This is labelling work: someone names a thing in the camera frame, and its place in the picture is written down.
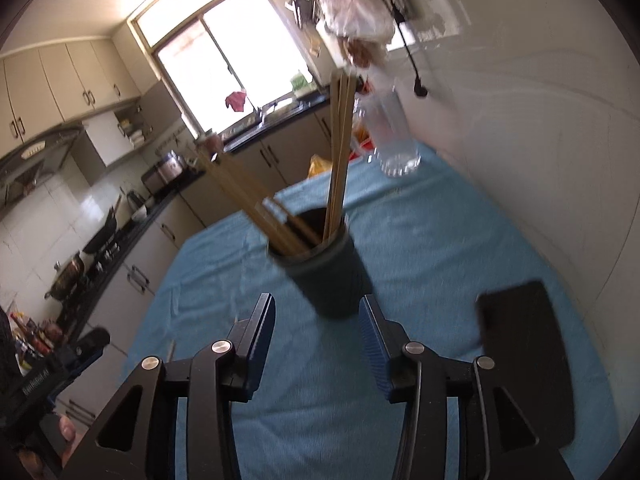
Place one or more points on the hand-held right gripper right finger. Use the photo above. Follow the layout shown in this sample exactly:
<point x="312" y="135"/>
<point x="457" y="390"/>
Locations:
<point x="372" y="350"/>

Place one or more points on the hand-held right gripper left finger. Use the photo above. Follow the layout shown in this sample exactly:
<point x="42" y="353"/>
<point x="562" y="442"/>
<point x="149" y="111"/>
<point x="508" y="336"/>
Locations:
<point x="262" y="345"/>

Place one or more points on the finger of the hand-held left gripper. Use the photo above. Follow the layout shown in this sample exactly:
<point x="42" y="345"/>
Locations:
<point x="92" y="342"/>

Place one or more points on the dark grey utensil cup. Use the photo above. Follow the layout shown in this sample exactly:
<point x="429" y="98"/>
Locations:
<point x="330" y="275"/>

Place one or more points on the bundle of wooden chopsticks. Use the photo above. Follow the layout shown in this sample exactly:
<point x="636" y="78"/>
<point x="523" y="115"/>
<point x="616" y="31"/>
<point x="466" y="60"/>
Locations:
<point x="337" y="160"/>

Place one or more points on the person's left hand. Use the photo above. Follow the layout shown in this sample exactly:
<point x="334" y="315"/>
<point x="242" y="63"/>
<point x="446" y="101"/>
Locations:
<point x="69" y="435"/>

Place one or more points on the group of sauce bottles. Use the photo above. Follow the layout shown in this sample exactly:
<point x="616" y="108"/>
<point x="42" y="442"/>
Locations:
<point x="37" y="335"/>

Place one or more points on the steel pot with glass lid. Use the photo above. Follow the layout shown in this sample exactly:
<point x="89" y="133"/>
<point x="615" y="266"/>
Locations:
<point x="67" y="280"/>

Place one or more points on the black gas stove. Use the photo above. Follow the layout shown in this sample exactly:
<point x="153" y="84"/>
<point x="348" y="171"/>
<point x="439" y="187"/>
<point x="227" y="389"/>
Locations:
<point x="100" y="265"/>

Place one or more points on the beige lower cabinets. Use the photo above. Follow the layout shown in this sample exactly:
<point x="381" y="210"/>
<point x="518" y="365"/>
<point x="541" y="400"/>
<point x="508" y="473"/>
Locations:
<point x="150" y="255"/>

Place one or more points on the beige cabinets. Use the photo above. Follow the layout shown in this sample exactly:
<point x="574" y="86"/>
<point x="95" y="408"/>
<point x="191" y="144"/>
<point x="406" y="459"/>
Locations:
<point x="65" y="80"/>
<point x="150" y="255"/>

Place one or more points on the black wok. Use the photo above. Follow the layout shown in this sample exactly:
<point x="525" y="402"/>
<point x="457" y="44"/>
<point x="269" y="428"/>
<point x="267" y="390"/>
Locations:
<point x="102" y="235"/>

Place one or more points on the blue tablecloth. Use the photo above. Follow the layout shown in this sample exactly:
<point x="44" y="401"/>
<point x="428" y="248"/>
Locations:
<point x="450" y="240"/>

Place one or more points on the white bowl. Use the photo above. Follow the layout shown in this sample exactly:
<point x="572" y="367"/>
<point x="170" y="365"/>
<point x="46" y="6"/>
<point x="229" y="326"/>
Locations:
<point x="139" y="213"/>

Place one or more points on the steel kettle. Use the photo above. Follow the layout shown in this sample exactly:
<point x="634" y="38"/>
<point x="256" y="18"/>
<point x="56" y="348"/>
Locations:
<point x="135" y="201"/>

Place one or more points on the black flat case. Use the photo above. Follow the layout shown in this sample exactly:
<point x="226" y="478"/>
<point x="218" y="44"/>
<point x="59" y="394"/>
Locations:
<point x="525" y="360"/>

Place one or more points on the silver rice cooker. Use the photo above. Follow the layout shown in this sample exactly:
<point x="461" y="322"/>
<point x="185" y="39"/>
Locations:
<point x="162" y="172"/>

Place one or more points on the yellow plastic bag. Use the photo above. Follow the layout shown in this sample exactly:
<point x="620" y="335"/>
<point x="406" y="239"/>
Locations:
<point x="319" y="166"/>

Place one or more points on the grey range hood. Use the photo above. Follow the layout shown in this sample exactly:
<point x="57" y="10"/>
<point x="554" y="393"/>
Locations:
<point x="35" y="160"/>

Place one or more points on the red plastic basin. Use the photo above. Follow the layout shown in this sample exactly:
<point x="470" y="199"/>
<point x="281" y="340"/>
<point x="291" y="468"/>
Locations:
<point x="364" y="150"/>

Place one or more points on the clear glass mug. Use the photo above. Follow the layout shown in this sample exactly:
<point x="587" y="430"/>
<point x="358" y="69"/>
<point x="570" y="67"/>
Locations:
<point x="395" y="150"/>

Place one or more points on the brown clay pot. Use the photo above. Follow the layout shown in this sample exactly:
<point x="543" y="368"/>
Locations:
<point x="209" y="141"/>

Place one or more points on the open shelf with dishes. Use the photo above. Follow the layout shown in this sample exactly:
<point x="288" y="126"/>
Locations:
<point x="134" y="127"/>

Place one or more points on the white and orange plastic bag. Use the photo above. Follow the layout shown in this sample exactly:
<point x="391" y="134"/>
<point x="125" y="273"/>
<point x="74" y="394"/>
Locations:
<point x="361" y="127"/>

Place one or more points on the red cloth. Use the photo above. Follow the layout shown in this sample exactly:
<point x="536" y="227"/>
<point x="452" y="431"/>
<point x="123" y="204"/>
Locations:
<point x="236" y="100"/>

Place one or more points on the beige upper cabinets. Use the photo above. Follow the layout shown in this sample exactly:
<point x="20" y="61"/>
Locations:
<point x="65" y="80"/>

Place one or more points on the green box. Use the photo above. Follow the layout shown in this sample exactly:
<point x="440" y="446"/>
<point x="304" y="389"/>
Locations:
<point x="301" y="82"/>

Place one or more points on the kitchen window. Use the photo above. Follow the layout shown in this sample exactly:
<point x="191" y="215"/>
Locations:
<point x="220" y="50"/>

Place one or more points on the hanging plastic bags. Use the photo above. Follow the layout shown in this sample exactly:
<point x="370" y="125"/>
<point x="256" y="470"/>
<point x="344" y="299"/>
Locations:
<point x="350" y="5"/>

